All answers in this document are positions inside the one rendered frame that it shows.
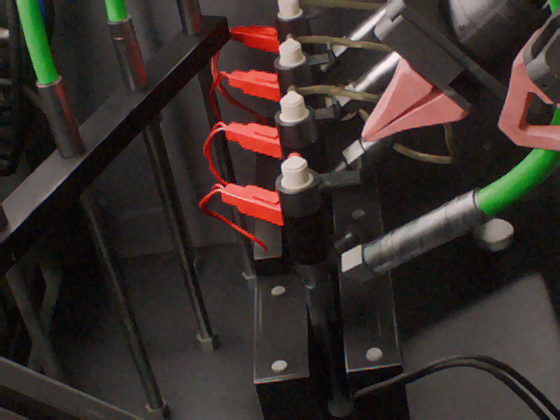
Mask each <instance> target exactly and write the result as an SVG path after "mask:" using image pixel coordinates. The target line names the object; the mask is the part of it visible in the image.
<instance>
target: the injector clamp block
mask: <svg viewBox="0 0 560 420"><path fill-rule="evenodd" d="M365 123H366V122H365V121H364V120H363V118H362V117H361V116H360V115H359V114H357V113H356V114H355V115H354V116H353V117H352V118H350V119H349V120H346V121H339V122H338V123H336V127H335V128H333V129H332V130H330V131H329V133H328V134H327V143H328V154H329V164H330V167H331V166H332V165H333V164H334V163H337V161H338V160H339V159H341V158H342V157H343V156H344V155H343V153H342V152H343V151H344V150H345V149H347V148H349V147H350V146H351V144H353V143H354V142H356V141H357V140H358V139H360V138H361V137H363V136H362V133H363V130H364V126H365ZM363 179H364V184H360V185H352V186H344V187H337V189H336V190H335V191H332V192H331V197H332V207H333V218H334V228H335V234H337V233H338V232H340V231H341V230H342V229H344V227H347V226H348V225H349V224H353V225H355V226H357V227H358V229H359V230H360V231H361V233H362V234H363V241H361V242H360V243H359V244H358V245H357V246H356V247H358V246H359V245H361V244H364V243H367V242H370V241H374V240H376V239H378V238H379V237H380V235H382V234H385V230H384V224H383V218H382V212H381V206H380V199H379V187H378V181H377V175H376V170H375V163H374V162H373V163H372V164H371V165H369V166H368V167H367V168H366V169H365V170H363ZM356 247H354V248H356ZM336 274H337V284H338V288H339V293H340V302H341V312H342V323H343V334H342V335H340V338H341V342H342V352H343V357H344V361H345V365H346V373H347V378H348V387H349V392H350V396H351V402H352V406H353V411H354V420H411V418H410V412H409V406H408V400H407V388H406V385H403V386H401V387H397V388H391V389H388V390H387V391H385V392H383V393H381V395H377V396H375V397H373V396H372V395H371V394H369V395H368V396H363V397H361V398H359V399H354V394H355V393H356V392H357V391H359V390H362V389H364V388H367V387H368V386H371V385H374V384H376V383H381V382H384V381H387V380H388V379H391V378H393V377H395V376H397V375H401V374H403V373H404V369H403V363H402V351H401V345H400V339H399V333H398V327H397V315H396V309H395V303H394V297H393V291H392V279H391V273H390V269H388V270H386V273H385V274H383V275H381V276H378V277H376V278H374V279H372V280H371V281H368V282H366V283H364V284H358V285H356V286H355V285H354V284H353V283H352V282H351V280H350V279H349V278H348V277H346V276H345V275H344V273H343V262H342V259H341V260H339V261H338V262H337V271H336ZM301 279H302V276H301V274H299V273H298V272H297V271H296V270H294V263H293V258H292V257H291V256H290V253H289V249H288V245H287V236H286V270H285V271H282V272H276V273H270V274H264V275H258V273H257V270H256V267H255V321H254V386H255V390H256V393H257V397H258V400H259V403H260V410H261V414H262V417H263V420H324V405H323V402H327V397H326V392H325V388H324V384H323V379H322V375H321V366H320V362H319V358H318V353H317V349H316V345H315V336H314V332H313V327H312V323H311V319H310V315H309V311H308V304H307V303H306V302H305V300H304V296H303V291H302V287H301Z"/></svg>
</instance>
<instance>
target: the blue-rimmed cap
mask: <svg viewBox="0 0 560 420"><path fill-rule="evenodd" d="M472 235H473V237H472V243H473V247H475V248H476V250H477V251H478V252H480V253H485V254H491V255H494V254H500V253H506V252H507V251H508V250H510V249H511V248H512V246H513V245H514V234H513V228H512V226H511V224H509V223H508V222H506V221H505V220H499V219H494V220H490V221H488V222H487V223H485V224H483V225H482V226H479V227H478V228H476V229H475V230H473V231H472Z"/></svg>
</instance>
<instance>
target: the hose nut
mask: <svg viewBox="0 0 560 420"><path fill-rule="evenodd" d="M367 243H369V242H367ZM367 243H364V244H361V245H359V246H358V247H356V248H352V249H351V250H349V251H347V252H345V253H344V254H342V262H343V273H344V275H345V276H346V277H348V278H349V279H350V280H351V282H352V283H353V284H354V285H355V286H356V285H358V284H364V283H366V282H368V281H371V280H372V279H374V278H376V277H378V276H381V275H383V274H385V273H386V271H385V272H383V273H377V272H375V271H373V270H372V269H371V268H370V267H369V266H368V265H367V263H366V262H365V252H364V250H365V245H366V244H367Z"/></svg>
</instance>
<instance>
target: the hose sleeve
mask: <svg viewBox="0 0 560 420"><path fill-rule="evenodd" d="M481 190H482V188H479V187H477V188H475V189H473V190H472V191H470V192H467V193H465V194H462V195H459V196H457V197H456V198H455V199H453V200H450V201H447V202H445V204H444V205H443V206H439V207H438V208H436V209H434V210H432V211H431V212H429V213H426V214H424V215H422V216H420V217H419V218H417V219H415V220H412V221H410V222H408V223H406V224H405V225H403V226H401V227H397V228H394V229H392V230H391V232H390V233H386V234H382V235H380V237H379V238H378V239H376V240H374V241H371V242H369V243H367V244H366V245H365V250H364V252H365V262H366V263H367V265H368V266H369V267H370V268H371V269H372V270H373V271H375V272H377V273H383V272H385V271H386V270H388V269H392V268H396V267H398V266H399V265H401V264H402V263H403V262H409V261H411V260H412V259H413V258H414V257H416V256H418V255H421V254H423V253H425V252H426V251H429V250H431V249H432V248H434V247H438V246H439V245H441V244H443V243H445V242H447V241H449V240H452V239H454V238H456V237H457V236H462V235H464V234H465V233H467V232H469V231H472V230H475V229H476V228H478V227H479V226H482V225H483V224H485V223H487V222H488V221H490V220H494V217H495V214H494V215H492V216H489V215H488V214H486V213H484V212H483V211H482V208H481V207H480V206H479V204H478V200H477V193H478V192H479V191H481Z"/></svg>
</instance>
